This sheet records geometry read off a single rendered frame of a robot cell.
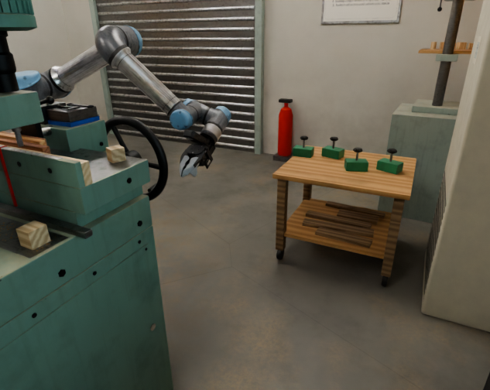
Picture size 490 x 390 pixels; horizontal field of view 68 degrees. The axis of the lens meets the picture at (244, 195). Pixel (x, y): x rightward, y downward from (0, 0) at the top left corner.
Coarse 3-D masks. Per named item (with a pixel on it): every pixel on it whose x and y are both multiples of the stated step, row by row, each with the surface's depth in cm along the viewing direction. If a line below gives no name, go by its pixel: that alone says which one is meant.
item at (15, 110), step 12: (0, 96) 76; (12, 96) 78; (24, 96) 80; (36, 96) 82; (0, 108) 76; (12, 108) 78; (24, 108) 80; (36, 108) 83; (0, 120) 76; (12, 120) 79; (24, 120) 81; (36, 120) 83
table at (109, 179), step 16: (96, 160) 90; (128, 160) 90; (144, 160) 90; (0, 176) 85; (16, 176) 82; (96, 176) 80; (112, 176) 81; (128, 176) 86; (144, 176) 91; (16, 192) 85; (32, 192) 82; (48, 192) 79; (64, 192) 76; (80, 192) 74; (96, 192) 78; (112, 192) 82; (128, 192) 87; (64, 208) 78; (80, 208) 76; (96, 208) 78
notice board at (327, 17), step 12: (324, 0) 310; (336, 0) 306; (348, 0) 302; (360, 0) 298; (372, 0) 294; (384, 0) 291; (396, 0) 287; (324, 12) 313; (336, 12) 309; (348, 12) 305; (360, 12) 302; (372, 12) 298; (384, 12) 294; (396, 12) 290
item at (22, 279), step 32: (0, 224) 81; (96, 224) 81; (128, 224) 90; (0, 256) 69; (32, 256) 69; (64, 256) 74; (96, 256) 82; (0, 288) 63; (32, 288) 69; (0, 320) 64
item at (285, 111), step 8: (280, 112) 351; (288, 112) 348; (280, 120) 352; (288, 120) 350; (280, 128) 355; (288, 128) 353; (280, 136) 358; (288, 136) 356; (280, 144) 361; (288, 144) 360; (280, 152) 364; (288, 152) 364; (280, 160) 365
